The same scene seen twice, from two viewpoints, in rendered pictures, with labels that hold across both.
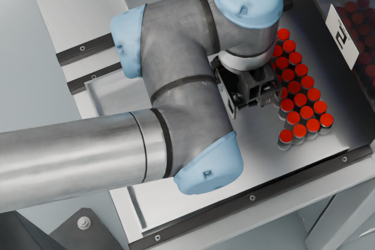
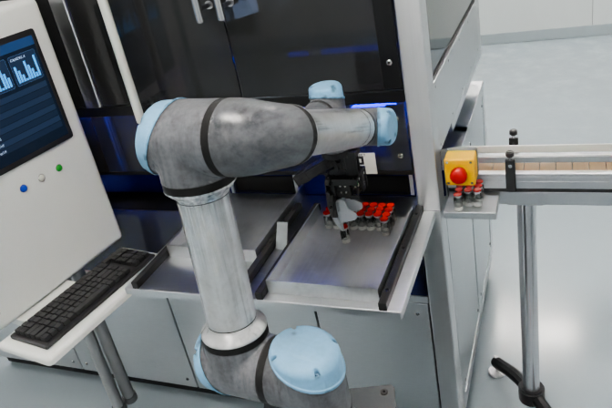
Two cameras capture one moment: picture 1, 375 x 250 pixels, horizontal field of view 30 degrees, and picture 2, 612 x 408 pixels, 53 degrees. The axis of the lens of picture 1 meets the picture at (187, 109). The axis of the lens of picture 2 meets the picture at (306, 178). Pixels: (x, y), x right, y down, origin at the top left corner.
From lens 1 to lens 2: 1.04 m
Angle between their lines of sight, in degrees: 52
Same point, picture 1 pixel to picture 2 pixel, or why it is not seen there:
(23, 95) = not seen: outside the picture
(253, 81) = (354, 151)
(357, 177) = (429, 219)
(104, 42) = (252, 270)
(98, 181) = (358, 119)
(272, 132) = (375, 235)
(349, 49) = (369, 161)
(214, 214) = (397, 264)
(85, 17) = not seen: hidden behind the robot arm
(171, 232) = (390, 283)
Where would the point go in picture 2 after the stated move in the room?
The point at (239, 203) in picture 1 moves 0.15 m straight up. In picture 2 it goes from (401, 253) to (392, 196)
